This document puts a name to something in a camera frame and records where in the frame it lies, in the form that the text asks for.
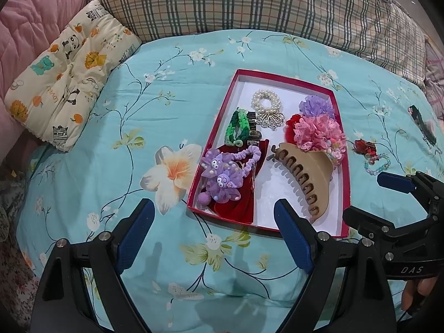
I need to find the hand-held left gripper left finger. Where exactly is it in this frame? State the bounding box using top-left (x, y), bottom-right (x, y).
top-left (31, 198), bottom-right (155, 333)

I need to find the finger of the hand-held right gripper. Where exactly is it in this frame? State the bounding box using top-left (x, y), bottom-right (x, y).
top-left (343, 206), bottom-right (396, 247)
top-left (377, 171), bottom-right (444, 216)

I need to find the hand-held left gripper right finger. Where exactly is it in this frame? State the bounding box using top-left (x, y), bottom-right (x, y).
top-left (274, 198), bottom-right (398, 333)

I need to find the pastel bead bracelet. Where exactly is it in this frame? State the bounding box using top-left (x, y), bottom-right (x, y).
top-left (364, 153), bottom-right (392, 176)

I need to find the small red flower clip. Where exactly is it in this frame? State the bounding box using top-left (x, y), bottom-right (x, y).
top-left (354, 139), bottom-right (378, 158)

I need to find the red shallow box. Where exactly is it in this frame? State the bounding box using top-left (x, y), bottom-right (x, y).
top-left (186, 69), bottom-right (352, 240)

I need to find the red velvet cloth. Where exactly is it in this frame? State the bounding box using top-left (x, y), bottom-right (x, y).
top-left (199, 139), bottom-right (270, 223)

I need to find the beige hair claw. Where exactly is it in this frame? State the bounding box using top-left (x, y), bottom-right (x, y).
top-left (267, 142), bottom-right (334, 224)

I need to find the pink lace flower scrunchie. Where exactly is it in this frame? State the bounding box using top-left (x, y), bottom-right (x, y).
top-left (293, 115), bottom-right (347, 170)

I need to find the purple cartoon pompom hair tie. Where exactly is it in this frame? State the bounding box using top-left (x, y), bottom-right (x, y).
top-left (197, 146), bottom-right (261, 206)

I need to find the purple flower scrunchie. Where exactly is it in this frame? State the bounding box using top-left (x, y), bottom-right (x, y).
top-left (299, 94), bottom-right (336, 120)

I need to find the red scrunchie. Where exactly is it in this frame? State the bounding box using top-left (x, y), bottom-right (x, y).
top-left (285, 114), bottom-right (306, 146)

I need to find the metal fan-shaped hair clip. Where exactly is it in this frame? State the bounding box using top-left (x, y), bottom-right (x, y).
top-left (255, 111), bottom-right (285, 130)

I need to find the green braided hair tie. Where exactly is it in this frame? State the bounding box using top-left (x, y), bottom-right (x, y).
top-left (225, 109), bottom-right (251, 146)

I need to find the pearl bead hair tie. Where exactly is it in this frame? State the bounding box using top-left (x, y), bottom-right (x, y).
top-left (251, 89), bottom-right (282, 113)

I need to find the person's right hand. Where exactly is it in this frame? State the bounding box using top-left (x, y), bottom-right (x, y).
top-left (402, 277), bottom-right (438, 316)

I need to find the black-haired doll hair clip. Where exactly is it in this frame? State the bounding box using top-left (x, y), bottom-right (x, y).
top-left (408, 105), bottom-right (444, 155)

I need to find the teal floral bedsheet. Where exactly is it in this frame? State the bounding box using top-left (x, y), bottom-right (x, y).
top-left (16, 29), bottom-right (444, 333)

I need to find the pink checked cloth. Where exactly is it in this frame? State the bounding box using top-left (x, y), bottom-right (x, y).
top-left (423, 35), bottom-right (444, 118)

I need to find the dark floral patterned cloth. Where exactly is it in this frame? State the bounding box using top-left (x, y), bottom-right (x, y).
top-left (0, 139), bottom-right (39, 320)

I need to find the cartoon animal print pillow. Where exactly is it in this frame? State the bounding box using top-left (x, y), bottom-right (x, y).
top-left (3, 0), bottom-right (142, 152)

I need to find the plaid pillow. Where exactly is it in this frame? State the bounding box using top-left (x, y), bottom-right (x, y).
top-left (87, 0), bottom-right (429, 87)

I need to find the pink quilted blanket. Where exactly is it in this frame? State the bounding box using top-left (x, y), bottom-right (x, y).
top-left (0, 0), bottom-right (98, 136)

